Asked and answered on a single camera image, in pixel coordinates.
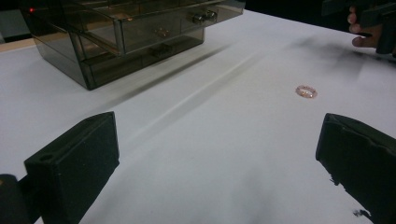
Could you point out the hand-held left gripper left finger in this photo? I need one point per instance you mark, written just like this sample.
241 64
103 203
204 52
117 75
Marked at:
74 165

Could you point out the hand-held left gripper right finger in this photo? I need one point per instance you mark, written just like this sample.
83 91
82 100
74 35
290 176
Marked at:
361 161

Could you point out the smoked acrylic drawer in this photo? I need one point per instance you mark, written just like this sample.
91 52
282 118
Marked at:
174 21

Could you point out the smoked acrylic drawer organizer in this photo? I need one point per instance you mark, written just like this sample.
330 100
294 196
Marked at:
93 49

